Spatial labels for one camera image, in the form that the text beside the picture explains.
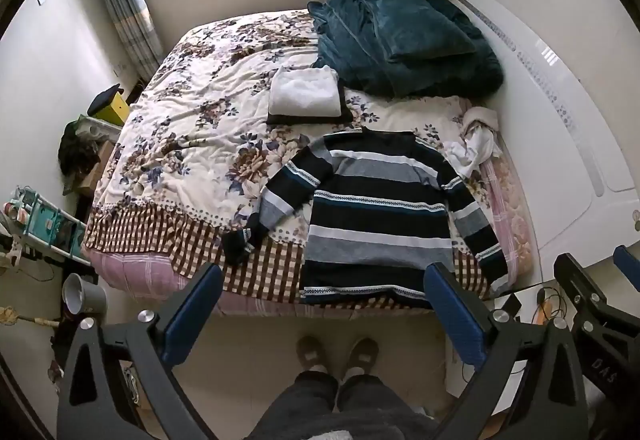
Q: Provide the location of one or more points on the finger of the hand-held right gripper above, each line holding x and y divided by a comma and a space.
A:
575, 277
629, 260

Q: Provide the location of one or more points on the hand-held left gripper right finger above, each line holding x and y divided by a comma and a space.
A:
452, 312

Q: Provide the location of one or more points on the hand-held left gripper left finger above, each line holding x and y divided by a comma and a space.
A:
192, 307

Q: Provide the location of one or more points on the striped knit sweater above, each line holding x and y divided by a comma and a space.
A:
380, 215

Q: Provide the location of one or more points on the dark clothes pile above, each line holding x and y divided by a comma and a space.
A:
77, 155

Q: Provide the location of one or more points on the white bedside table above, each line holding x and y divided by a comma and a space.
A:
530, 307

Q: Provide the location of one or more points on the person's right slipper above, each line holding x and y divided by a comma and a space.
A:
361, 354

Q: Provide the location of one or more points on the person's slipper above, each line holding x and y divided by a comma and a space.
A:
315, 354
361, 354

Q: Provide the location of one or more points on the grey bucket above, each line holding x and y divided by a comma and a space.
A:
85, 297

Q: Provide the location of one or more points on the person's left slipper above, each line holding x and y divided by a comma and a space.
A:
315, 354

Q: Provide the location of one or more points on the teal storage rack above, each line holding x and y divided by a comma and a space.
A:
50, 225

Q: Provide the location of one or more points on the white crumpled cloth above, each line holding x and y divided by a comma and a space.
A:
477, 140

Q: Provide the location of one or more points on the floral checked blanket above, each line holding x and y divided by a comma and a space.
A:
210, 120

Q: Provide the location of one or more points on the white headboard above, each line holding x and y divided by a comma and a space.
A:
545, 85

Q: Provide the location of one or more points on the yellow box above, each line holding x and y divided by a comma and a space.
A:
114, 108

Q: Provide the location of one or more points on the white folded cloth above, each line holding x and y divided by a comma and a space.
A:
304, 90

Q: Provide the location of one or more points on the teal quilt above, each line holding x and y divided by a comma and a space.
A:
400, 65

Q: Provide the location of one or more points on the teal pillow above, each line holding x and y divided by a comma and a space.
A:
415, 23

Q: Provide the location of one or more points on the green striped curtain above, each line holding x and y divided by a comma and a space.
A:
125, 5

